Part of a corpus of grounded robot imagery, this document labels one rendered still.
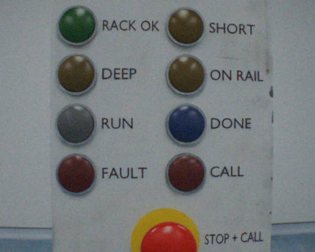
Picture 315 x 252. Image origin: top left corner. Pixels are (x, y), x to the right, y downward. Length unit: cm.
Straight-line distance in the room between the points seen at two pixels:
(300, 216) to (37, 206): 245
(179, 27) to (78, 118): 10
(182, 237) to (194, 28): 15
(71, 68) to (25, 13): 379
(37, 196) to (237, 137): 372
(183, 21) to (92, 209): 15
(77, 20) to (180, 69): 8
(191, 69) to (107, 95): 6
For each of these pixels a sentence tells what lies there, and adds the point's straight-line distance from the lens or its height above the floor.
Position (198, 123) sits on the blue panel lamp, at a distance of 32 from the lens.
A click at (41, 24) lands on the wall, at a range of 404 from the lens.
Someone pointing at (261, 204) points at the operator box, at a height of 99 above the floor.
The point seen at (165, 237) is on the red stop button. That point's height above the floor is 97.
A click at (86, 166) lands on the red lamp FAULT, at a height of 102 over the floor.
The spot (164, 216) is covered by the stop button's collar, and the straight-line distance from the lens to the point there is 33.
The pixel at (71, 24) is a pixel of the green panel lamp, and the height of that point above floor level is 112.
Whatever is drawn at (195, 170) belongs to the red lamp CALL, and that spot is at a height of 102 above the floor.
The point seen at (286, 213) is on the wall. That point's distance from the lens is 424.
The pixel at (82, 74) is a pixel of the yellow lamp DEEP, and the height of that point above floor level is 109.
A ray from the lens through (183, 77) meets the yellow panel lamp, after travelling 32.
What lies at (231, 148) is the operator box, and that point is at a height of 103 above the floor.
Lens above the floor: 105
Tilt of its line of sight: 1 degrees down
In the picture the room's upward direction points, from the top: straight up
